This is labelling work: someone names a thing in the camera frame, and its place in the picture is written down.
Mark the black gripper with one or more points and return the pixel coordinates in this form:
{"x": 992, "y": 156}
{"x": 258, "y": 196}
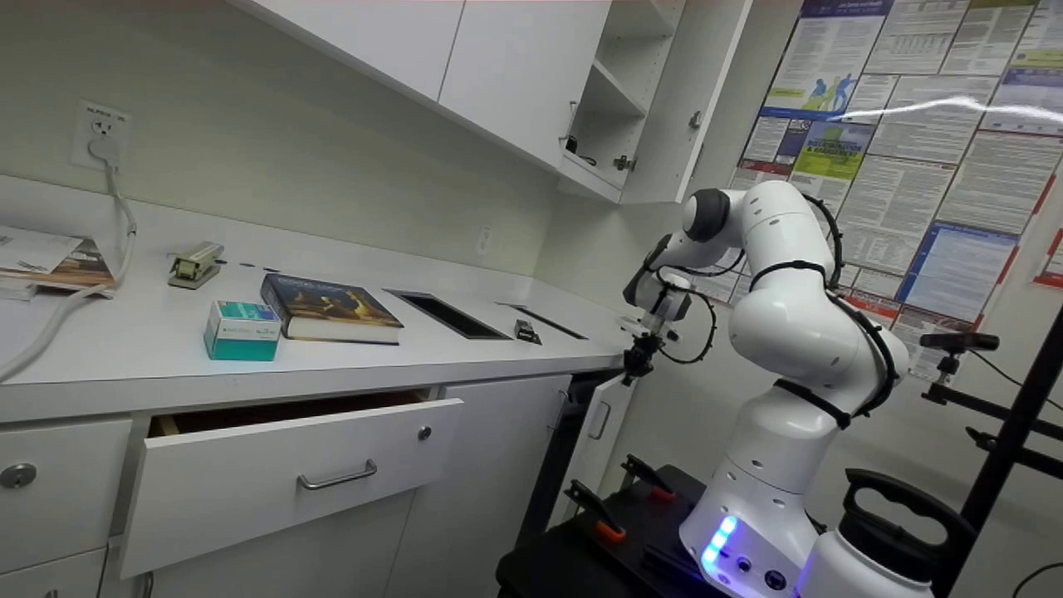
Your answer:
{"x": 642, "y": 348}

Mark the white base cabinet door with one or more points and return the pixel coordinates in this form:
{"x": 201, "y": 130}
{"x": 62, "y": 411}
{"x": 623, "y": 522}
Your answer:
{"x": 288, "y": 561}
{"x": 602, "y": 443}
{"x": 477, "y": 488}

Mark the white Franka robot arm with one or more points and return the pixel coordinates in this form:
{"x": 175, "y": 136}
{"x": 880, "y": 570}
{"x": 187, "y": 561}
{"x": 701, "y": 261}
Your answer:
{"x": 784, "y": 319}

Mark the white base cabinet door, closed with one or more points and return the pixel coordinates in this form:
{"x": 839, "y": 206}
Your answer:
{"x": 288, "y": 561}
{"x": 477, "y": 488}

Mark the white open drawer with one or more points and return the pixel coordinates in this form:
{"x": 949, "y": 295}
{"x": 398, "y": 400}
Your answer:
{"x": 276, "y": 476}

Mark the black orange clamp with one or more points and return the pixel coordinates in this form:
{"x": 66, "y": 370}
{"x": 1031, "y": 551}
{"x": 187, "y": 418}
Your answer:
{"x": 648, "y": 480}
{"x": 598, "y": 513}

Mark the small black desk object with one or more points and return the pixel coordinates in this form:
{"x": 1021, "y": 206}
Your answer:
{"x": 530, "y": 332}

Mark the wide black counter opening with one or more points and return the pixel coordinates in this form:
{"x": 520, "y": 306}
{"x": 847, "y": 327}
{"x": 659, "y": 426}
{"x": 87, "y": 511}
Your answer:
{"x": 448, "y": 316}

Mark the black robot cart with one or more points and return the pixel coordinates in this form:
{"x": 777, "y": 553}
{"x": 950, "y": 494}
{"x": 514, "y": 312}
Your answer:
{"x": 577, "y": 566}

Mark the dark hardcover book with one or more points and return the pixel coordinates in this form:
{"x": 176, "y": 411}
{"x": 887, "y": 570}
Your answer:
{"x": 333, "y": 306}

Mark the large labor law poster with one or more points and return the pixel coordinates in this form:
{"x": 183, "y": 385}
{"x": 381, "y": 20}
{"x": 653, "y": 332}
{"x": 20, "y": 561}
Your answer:
{"x": 919, "y": 146}

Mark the small teal box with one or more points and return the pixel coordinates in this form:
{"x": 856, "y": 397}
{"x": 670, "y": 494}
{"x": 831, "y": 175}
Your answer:
{"x": 243, "y": 335}

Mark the red framed small poster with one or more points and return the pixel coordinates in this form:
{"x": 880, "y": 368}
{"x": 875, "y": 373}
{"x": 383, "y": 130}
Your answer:
{"x": 1052, "y": 261}

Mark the beige stapler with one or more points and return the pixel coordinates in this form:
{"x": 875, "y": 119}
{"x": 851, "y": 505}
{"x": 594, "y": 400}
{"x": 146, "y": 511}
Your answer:
{"x": 197, "y": 268}

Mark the white drawer with lock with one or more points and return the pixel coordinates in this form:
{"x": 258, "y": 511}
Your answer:
{"x": 62, "y": 494}

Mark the stack of papers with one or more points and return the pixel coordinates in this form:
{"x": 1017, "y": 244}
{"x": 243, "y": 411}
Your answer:
{"x": 50, "y": 261}

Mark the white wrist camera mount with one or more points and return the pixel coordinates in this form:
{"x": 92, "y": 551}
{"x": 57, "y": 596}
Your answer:
{"x": 648, "y": 323}

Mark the white wall cabinet frame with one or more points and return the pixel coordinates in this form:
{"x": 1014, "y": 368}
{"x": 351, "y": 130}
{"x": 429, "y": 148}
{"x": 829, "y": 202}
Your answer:
{"x": 618, "y": 102}

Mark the white wall cabinet door, open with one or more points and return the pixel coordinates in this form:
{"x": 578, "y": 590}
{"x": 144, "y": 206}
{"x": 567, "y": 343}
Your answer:
{"x": 682, "y": 102}

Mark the black camera tripod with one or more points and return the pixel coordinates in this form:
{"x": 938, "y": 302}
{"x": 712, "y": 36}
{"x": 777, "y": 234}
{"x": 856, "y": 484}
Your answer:
{"x": 1014, "y": 435}

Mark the white wall outlet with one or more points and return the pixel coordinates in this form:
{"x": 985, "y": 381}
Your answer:
{"x": 101, "y": 136}

